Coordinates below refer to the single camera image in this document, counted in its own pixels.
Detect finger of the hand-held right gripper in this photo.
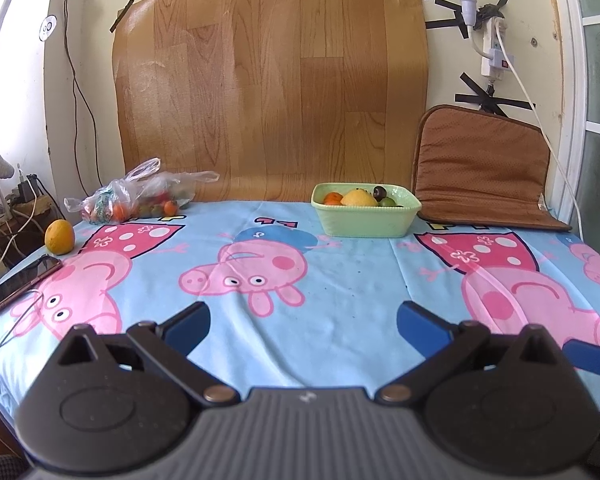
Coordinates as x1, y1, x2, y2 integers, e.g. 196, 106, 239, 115
562, 339, 600, 382

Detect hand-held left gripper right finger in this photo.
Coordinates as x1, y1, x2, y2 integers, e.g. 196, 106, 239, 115
374, 300, 567, 407

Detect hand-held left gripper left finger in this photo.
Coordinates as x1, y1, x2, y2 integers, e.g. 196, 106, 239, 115
55, 301, 242, 409

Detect light green square bowl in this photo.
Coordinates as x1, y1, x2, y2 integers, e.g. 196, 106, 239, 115
311, 182, 423, 238

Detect large yellow grapefruit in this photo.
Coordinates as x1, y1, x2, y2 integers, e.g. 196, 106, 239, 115
340, 188, 379, 207

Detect blue cartoon pig printed blanket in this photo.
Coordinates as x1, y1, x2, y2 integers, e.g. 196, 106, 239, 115
0, 199, 600, 423

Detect clear plastic bag of tomatoes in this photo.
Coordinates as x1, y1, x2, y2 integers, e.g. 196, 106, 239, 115
64, 157, 221, 225

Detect yellow orange fruit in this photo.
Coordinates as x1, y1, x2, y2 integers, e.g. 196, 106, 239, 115
45, 219, 76, 255

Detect smartphone in brown case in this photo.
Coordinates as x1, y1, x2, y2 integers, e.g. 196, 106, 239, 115
0, 254, 63, 316

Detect brown seat cushion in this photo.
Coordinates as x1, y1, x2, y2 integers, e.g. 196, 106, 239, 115
411, 105, 573, 233

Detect black phone charger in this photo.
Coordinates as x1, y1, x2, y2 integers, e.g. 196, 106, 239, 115
17, 162, 42, 202

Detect black tape strip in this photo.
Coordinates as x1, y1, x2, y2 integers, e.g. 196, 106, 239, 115
460, 72, 506, 118
109, 0, 135, 33
455, 94, 536, 110

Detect wood pattern vinyl sheet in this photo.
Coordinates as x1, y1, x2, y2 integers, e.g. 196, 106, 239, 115
111, 0, 428, 203

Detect white power strip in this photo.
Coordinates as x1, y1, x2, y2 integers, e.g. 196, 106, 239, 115
472, 16, 513, 78

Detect white power cable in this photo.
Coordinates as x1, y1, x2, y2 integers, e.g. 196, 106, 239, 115
497, 30, 588, 241

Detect thin black wall cable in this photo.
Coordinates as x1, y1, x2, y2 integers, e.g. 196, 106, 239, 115
57, 0, 103, 188

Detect white window frame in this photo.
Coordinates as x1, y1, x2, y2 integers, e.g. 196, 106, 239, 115
547, 0, 600, 241

